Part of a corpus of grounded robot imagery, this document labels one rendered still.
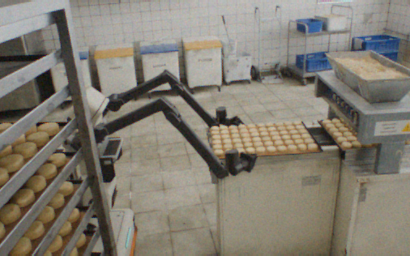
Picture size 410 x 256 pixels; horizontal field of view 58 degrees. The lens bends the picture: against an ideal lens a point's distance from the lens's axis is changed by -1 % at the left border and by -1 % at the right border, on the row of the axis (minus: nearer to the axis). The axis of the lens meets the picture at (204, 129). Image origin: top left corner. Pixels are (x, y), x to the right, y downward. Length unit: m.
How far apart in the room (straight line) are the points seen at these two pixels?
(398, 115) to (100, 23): 4.85
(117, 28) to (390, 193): 4.78
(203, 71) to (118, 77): 1.24
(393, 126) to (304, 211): 0.72
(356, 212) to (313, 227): 0.33
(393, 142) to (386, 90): 0.25
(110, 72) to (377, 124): 4.21
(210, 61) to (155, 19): 1.13
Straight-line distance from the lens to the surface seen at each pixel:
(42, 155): 0.88
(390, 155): 2.04
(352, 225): 2.21
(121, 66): 5.47
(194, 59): 5.52
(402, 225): 2.36
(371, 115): 1.90
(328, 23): 6.06
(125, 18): 6.01
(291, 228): 2.36
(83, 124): 1.02
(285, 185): 2.16
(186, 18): 6.06
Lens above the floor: 1.87
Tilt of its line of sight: 25 degrees down
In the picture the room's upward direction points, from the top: 3 degrees counter-clockwise
